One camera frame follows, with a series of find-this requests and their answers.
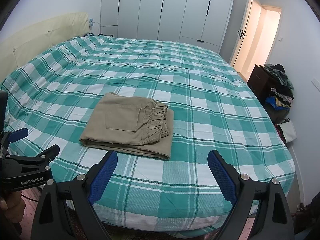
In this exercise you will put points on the white door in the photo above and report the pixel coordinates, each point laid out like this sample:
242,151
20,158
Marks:
256,37

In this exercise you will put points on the cream padded headboard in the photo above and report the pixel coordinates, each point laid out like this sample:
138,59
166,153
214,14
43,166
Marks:
23,46

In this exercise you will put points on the left hand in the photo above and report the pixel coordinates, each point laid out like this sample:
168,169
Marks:
13,207

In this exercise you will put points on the pink dotted mat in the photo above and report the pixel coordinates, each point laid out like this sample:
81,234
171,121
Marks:
30,196

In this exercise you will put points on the pile of clothes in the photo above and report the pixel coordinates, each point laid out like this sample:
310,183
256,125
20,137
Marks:
278,97

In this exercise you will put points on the khaki pants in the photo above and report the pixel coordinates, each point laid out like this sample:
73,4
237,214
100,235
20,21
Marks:
133,125

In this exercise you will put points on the dark wooden nightstand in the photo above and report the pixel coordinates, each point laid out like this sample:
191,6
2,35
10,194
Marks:
260,82

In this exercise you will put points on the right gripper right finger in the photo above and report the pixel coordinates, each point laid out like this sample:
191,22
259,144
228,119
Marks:
273,218

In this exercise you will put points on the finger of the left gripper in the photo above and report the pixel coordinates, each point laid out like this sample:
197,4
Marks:
18,135
48,155

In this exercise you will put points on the teal white plaid bedspread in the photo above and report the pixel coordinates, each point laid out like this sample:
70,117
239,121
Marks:
54,95

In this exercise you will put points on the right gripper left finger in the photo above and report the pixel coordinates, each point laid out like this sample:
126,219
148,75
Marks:
52,219

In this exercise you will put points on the white bag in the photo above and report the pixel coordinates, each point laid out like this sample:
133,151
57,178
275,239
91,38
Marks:
286,131

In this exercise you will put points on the white wardrobe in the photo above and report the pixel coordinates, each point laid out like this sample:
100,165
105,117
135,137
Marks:
201,23

